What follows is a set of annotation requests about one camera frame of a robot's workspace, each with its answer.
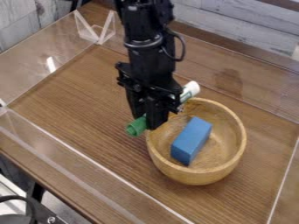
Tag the green dry erase marker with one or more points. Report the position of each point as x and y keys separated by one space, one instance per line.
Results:
x=138 y=126

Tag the blue rectangular block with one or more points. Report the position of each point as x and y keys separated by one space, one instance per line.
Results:
x=187 y=144

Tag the brown wooden bowl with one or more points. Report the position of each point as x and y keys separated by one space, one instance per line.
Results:
x=220 y=153

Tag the black metal table frame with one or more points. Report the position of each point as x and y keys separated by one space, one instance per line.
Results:
x=36 y=213

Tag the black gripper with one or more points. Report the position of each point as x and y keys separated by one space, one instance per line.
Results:
x=152 y=91

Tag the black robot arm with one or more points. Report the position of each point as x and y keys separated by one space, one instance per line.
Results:
x=144 y=19

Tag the clear acrylic enclosure wall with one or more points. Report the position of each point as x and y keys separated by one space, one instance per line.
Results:
x=63 y=131

